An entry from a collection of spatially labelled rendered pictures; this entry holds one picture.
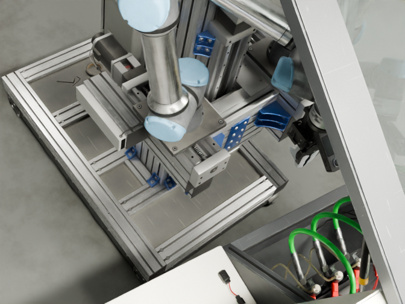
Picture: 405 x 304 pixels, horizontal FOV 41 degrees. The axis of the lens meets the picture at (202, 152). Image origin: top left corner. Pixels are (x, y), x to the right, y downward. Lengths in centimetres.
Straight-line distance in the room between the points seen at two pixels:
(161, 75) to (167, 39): 11
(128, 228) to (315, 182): 112
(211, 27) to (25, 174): 143
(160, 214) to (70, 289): 52
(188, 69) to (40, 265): 137
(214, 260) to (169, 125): 42
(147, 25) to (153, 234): 139
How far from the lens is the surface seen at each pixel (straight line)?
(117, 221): 246
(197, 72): 160
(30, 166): 287
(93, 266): 263
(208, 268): 161
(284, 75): 128
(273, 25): 135
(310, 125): 138
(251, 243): 170
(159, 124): 150
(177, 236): 246
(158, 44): 132
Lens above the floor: 246
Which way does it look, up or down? 56 degrees down
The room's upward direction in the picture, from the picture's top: 18 degrees clockwise
